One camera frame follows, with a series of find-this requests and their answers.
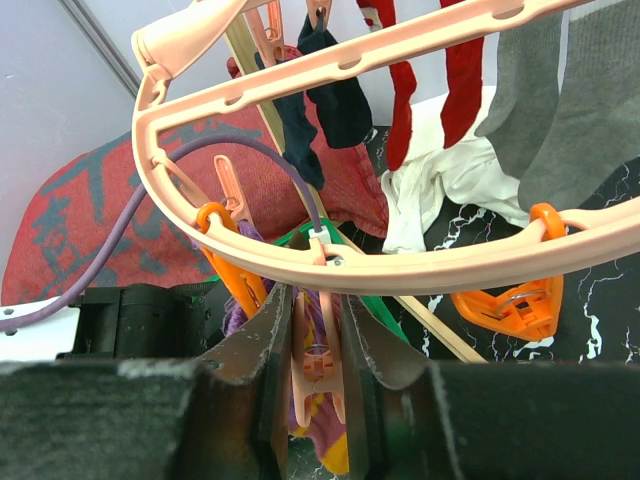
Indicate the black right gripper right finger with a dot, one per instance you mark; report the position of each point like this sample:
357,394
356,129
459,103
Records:
409,417

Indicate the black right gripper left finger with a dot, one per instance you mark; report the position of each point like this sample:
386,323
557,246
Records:
220,415

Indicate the pink round clip hanger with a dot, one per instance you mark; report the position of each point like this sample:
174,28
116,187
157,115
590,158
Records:
601,312

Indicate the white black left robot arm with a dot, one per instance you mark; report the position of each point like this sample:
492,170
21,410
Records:
136,321

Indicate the green plastic tray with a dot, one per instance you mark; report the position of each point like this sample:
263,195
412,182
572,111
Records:
235,317

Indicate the red printed cloth sack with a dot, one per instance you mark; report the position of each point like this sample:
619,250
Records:
70,216

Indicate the white cloth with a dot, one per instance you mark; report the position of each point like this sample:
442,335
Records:
467,173

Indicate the navy blue sock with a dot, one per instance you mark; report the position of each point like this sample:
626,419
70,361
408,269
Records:
344,116

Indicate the grey sock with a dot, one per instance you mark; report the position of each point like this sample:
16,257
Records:
565,114

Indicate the red christmas sock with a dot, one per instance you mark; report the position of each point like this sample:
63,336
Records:
457,73

